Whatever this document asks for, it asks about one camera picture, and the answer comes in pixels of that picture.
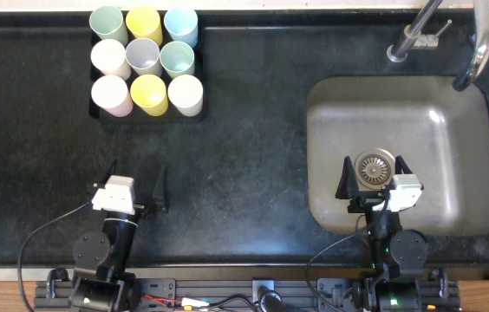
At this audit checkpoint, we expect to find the steel tap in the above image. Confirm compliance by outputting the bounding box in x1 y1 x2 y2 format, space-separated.
386 0 489 93

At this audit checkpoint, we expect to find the blue cup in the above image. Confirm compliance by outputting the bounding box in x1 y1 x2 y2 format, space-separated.
163 7 199 49

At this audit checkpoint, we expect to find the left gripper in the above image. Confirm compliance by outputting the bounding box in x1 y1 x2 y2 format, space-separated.
100 159 170 218

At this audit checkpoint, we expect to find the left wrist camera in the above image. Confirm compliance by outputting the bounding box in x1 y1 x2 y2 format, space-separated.
91 174 136 216

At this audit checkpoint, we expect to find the pink cup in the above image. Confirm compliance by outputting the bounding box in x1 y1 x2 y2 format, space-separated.
90 75 134 118

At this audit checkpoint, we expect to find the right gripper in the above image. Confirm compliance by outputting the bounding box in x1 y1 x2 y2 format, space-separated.
335 154 413 213

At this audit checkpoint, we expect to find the steel sink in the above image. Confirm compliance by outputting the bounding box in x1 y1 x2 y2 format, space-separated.
306 75 489 237

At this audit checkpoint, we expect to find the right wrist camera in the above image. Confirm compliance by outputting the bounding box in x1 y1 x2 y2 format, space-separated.
383 172 424 213

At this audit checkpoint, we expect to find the green cup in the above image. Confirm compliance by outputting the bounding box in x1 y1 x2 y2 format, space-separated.
88 5 129 46
159 41 196 80

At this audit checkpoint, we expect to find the grey cup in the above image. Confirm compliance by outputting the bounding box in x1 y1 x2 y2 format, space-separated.
125 37 163 78

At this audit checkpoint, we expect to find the black tray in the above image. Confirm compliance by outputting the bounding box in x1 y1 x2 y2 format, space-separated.
87 16 207 126

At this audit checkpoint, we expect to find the yellow cup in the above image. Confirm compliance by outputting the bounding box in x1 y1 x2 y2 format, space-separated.
125 5 164 47
129 74 170 117

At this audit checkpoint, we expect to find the white cup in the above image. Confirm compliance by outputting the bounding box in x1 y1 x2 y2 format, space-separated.
166 74 205 118
90 38 132 81

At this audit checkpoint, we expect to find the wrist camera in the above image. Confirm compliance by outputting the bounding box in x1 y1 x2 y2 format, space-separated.
383 172 424 213
91 174 136 216

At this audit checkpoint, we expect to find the mounting rail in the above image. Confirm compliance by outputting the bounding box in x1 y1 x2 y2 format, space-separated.
34 268 462 312

